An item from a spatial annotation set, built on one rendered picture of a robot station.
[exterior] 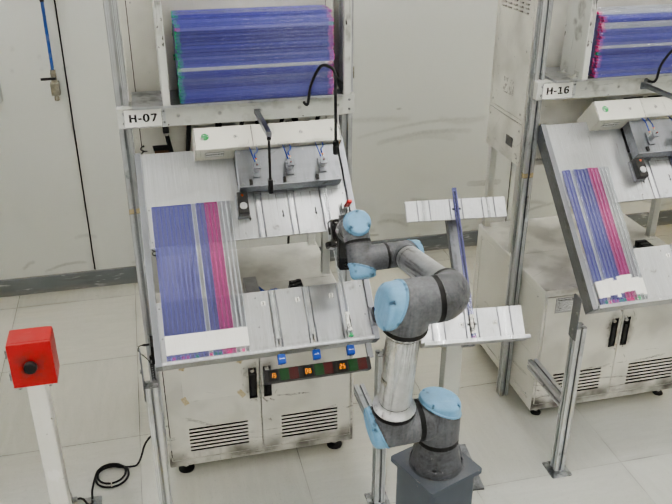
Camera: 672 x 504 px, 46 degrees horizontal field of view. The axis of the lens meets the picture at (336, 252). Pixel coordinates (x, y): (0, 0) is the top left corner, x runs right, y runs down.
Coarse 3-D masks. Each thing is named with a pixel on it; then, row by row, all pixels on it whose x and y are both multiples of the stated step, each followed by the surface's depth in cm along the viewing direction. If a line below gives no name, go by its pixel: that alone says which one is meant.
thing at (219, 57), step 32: (192, 32) 242; (224, 32) 245; (256, 32) 247; (288, 32) 249; (320, 32) 252; (192, 64) 247; (224, 64) 249; (256, 64) 251; (288, 64) 254; (320, 64) 256; (192, 96) 251; (224, 96) 253; (256, 96) 256; (288, 96) 258
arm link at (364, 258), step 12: (360, 240) 223; (348, 252) 224; (360, 252) 222; (372, 252) 223; (384, 252) 224; (348, 264) 224; (360, 264) 222; (372, 264) 223; (384, 264) 224; (360, 276) 222; (372, 276) 223
